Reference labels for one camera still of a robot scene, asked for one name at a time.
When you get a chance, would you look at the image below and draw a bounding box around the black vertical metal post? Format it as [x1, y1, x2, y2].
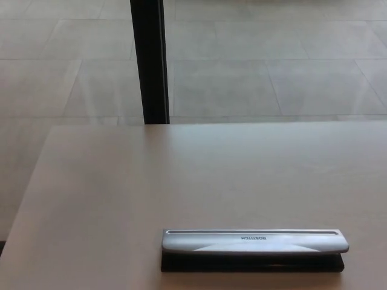
[129, 0, 171, 125]

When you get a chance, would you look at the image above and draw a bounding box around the silver black Bostitch hole punch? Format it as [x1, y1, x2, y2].
[160, 228, 350, 272]

